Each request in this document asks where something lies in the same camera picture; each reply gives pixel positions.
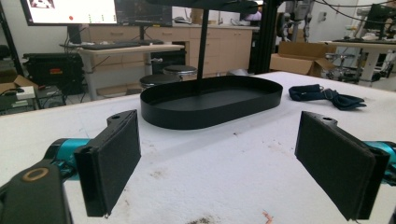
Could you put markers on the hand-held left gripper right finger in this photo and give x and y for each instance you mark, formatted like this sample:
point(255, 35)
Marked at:
point(337, 163)

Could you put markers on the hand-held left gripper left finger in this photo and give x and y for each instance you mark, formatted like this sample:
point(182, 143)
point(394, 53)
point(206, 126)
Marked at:
point(109, 161)

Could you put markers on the black two-tier oval tray stand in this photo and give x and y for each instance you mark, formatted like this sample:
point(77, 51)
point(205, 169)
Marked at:
point(211, 101)

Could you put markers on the black round stool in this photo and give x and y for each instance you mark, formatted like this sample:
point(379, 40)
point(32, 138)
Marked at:
point(158, 81)
point(180, 70)

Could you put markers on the black equipment case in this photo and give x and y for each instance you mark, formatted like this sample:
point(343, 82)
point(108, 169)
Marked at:
point(51, 71)

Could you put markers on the open cardboard box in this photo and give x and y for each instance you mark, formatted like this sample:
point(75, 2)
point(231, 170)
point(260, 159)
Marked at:
point(300, 59)

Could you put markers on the light wooden desk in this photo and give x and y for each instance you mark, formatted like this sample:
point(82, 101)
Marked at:
point(130, 50)

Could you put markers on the black keyboard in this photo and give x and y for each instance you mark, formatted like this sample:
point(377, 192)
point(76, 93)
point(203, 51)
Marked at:
point(109, 46)

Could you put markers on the white workbench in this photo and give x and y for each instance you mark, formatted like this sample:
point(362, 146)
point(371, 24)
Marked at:
point(364, 49)

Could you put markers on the small cardboard box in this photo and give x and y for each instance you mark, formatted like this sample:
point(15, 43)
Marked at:
point(18, 85)

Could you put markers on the dark-screen monitor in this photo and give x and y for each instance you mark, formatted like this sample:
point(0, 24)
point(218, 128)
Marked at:
point(144, 12)

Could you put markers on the black monitor on workbench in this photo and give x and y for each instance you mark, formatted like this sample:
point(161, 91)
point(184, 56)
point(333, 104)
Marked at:
point(380, 15)

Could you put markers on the white-screen monitor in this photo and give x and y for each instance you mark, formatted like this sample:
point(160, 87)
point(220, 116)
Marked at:
point(71, 11)

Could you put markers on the beige cabinet with drawers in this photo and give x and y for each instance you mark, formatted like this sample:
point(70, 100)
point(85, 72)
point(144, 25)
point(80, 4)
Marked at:
point(224, 49)

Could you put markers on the black metal stand post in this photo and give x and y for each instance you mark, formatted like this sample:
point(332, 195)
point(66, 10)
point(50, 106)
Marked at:
point(267, 35)

